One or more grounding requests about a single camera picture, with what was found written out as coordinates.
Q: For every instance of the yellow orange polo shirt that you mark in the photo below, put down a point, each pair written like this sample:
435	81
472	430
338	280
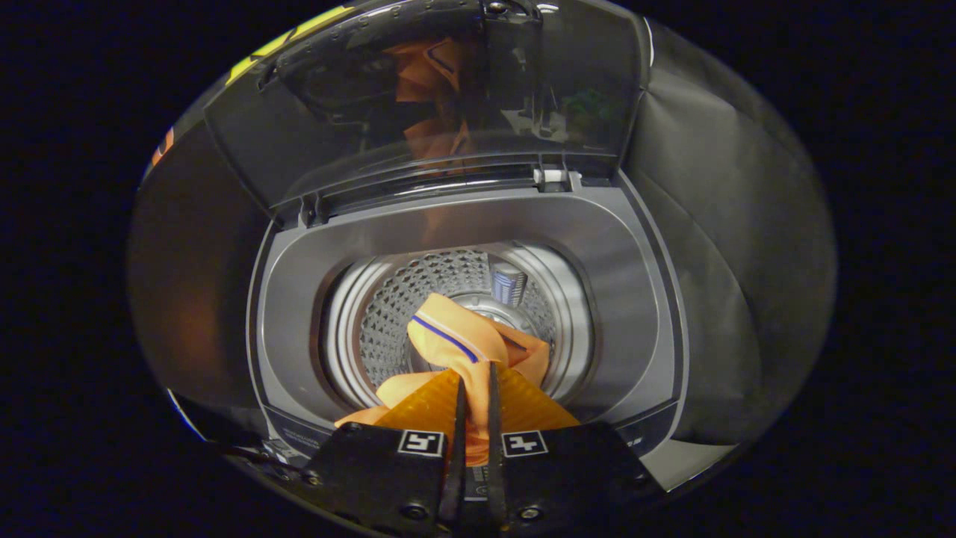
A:
448	329

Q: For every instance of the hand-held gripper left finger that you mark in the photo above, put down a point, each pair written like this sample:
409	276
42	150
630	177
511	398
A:
373	478

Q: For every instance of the grey washing machine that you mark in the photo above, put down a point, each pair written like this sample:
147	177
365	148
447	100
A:
620	299

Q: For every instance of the dark washing machine lid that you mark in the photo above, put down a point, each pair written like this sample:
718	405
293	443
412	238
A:
336	149

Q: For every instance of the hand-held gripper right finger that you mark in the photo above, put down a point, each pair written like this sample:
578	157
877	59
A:
575	471

